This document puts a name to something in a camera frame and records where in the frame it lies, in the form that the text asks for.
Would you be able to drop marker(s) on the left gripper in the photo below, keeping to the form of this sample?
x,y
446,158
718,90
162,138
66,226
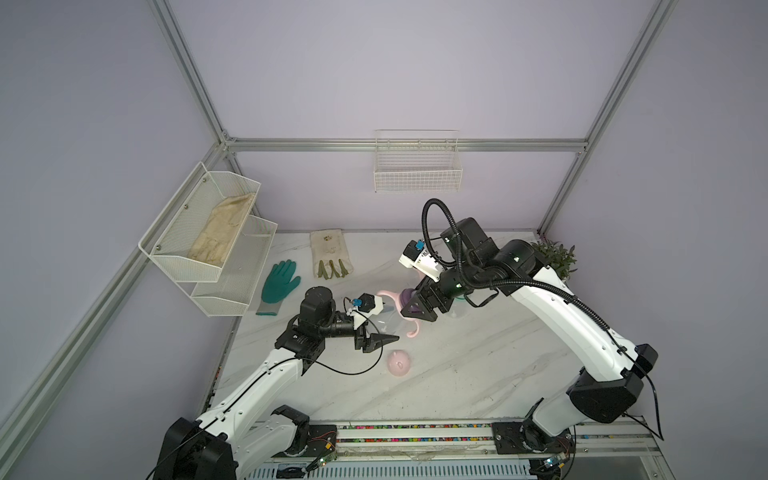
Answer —
x,y
375,340

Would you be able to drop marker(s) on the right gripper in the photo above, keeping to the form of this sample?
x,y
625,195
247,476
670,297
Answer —
x,y
433,290

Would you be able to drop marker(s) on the purple nipple collar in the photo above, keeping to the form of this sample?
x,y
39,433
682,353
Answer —
x,y
406,298

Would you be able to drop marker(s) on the clear baby bottle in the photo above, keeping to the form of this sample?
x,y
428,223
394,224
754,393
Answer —
x,y
389,321

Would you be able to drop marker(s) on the pink bottle cap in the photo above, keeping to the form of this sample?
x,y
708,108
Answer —
x,y
399,363

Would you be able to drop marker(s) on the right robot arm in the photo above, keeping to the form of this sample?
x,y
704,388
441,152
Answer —
x,y
614,370

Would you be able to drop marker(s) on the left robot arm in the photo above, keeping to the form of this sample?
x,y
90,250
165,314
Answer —
x,y
234,437

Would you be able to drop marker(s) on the beige glove green fingertips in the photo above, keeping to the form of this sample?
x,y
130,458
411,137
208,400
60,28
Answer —
x,y
330,254

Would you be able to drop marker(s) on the green rubber glove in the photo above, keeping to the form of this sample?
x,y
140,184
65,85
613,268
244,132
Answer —
x,y
279,284

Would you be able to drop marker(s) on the lower white mesh shelf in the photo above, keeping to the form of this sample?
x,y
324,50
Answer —
x,y
232,294

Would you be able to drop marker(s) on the white mesh shelf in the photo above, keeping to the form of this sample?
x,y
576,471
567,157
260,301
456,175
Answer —
x,y
232,294
174,242

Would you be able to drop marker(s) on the potted green plant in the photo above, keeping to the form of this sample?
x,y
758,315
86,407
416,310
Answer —
x,y
559,257

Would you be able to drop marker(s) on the beige glove in shelf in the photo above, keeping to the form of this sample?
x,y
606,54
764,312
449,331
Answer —
x,y
213,244

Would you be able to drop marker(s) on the upper white mesh shelf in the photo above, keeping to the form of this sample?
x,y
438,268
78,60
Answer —
x,y
174,242

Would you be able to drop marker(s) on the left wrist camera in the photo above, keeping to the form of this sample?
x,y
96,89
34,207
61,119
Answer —
x,y
363,308

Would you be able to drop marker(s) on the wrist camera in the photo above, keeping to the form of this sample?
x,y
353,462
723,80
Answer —
x,y
363,308
416,256

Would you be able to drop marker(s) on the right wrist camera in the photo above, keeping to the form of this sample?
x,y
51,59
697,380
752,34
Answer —
x,y
416,256

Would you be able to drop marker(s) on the aluminium front rail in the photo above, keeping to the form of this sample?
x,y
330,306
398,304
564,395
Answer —
x,y
451,439

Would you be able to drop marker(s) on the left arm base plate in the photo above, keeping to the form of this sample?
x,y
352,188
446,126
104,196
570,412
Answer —
x,y
313,440

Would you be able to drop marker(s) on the white wire wall basket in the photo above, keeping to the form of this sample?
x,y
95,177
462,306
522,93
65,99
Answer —
x,y
417,161

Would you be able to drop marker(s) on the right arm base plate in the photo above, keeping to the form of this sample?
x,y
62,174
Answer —
x,y
524,437

